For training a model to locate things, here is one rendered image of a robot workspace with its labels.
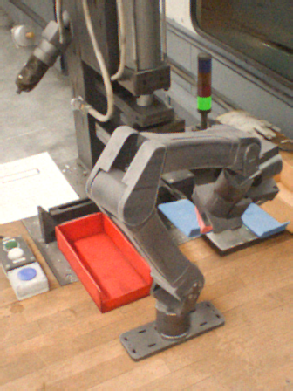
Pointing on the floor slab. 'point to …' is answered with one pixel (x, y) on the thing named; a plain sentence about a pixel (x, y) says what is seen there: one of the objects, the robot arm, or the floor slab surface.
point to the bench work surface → (267, 304)
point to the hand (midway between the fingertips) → (204, 229)
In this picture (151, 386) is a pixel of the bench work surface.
